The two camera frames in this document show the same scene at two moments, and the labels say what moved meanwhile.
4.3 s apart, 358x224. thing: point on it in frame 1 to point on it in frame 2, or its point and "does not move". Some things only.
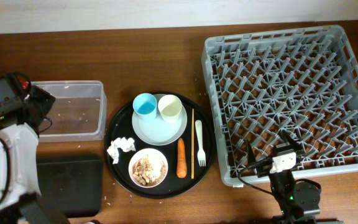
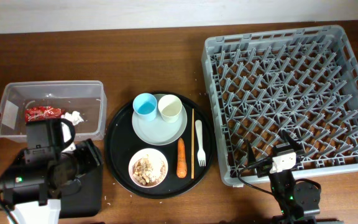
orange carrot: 181,170 does not move
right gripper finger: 289,139 does not move
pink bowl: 148,168 does not move
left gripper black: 48,98 to 91,154
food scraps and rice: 148,171 does not move
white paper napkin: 126,144 to 74,117
